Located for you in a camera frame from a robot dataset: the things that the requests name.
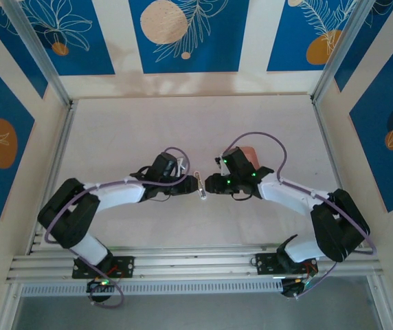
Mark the aluminium table side rail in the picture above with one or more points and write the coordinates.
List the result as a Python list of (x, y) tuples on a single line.
[(63, 137), (327, 137)]

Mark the black controller board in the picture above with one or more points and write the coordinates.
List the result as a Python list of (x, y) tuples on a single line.
[(291, 288), (97, 285)]

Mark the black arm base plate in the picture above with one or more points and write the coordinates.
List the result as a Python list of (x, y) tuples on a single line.
[(127, 266), (267, 263)]

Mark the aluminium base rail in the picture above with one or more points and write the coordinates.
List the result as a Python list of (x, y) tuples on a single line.
[(200, 261)]

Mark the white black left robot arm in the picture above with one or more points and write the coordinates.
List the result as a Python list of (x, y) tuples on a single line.
[(121, 196)]

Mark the pink plastic tray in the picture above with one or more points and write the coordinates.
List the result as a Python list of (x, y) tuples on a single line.
[(251, 154)]

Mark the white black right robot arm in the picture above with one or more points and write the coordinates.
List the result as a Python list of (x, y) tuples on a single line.
[(286, 196)]

